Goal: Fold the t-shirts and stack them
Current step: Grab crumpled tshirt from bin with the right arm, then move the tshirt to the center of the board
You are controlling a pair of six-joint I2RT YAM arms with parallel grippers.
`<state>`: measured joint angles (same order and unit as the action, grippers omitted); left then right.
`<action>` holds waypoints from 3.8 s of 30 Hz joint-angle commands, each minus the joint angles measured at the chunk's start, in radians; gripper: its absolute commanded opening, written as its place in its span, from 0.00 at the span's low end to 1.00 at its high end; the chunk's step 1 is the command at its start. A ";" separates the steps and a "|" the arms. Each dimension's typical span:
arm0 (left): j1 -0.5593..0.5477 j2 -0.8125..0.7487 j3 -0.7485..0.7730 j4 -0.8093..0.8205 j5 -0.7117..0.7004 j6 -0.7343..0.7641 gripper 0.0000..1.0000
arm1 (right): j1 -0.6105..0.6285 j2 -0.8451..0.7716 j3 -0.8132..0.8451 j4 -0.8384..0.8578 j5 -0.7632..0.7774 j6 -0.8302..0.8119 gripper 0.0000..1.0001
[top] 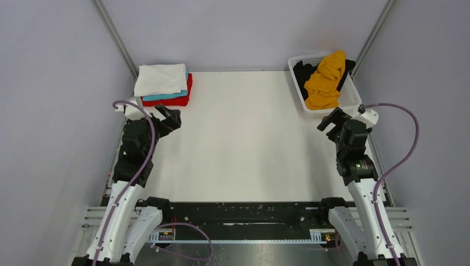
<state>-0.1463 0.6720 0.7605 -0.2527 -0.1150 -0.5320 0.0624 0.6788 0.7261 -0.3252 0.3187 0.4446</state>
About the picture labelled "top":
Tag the teal folded t shirt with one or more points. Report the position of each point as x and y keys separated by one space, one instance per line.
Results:
x=166 y=96

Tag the white slotted cable duct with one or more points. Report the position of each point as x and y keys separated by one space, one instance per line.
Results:
x=313 y=237

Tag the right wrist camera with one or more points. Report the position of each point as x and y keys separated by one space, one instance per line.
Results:
x=369 y=117

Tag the right aluminium frame post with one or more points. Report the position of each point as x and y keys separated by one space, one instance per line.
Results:
x=373 y=34

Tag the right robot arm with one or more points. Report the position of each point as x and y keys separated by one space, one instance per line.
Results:
x=371 y=241

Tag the red folded t shirt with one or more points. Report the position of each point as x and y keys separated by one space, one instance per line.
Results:
x=181 y=101

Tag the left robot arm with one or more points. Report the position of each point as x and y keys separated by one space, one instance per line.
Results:
x=116 y=242

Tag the white folded t shirt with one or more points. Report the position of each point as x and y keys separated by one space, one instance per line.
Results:
x=160 y=79

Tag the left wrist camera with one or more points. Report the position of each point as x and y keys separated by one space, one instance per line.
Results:
x=130 y=112

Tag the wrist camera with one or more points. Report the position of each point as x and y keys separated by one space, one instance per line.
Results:
x=369 y=117
x=130 y=112

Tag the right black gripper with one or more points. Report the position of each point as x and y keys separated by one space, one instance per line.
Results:
x=336 y=122

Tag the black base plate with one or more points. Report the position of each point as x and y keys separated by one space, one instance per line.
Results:
x=243 y=220

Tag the white plastic basket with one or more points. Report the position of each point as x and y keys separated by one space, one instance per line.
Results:
x=349 y=99

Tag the yellow t shirt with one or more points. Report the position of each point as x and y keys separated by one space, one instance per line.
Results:
x=322 y=86

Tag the black t shirt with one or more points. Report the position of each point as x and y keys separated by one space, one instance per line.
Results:
x=302 y=73

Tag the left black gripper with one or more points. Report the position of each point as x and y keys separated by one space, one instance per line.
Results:
x=172 y=121

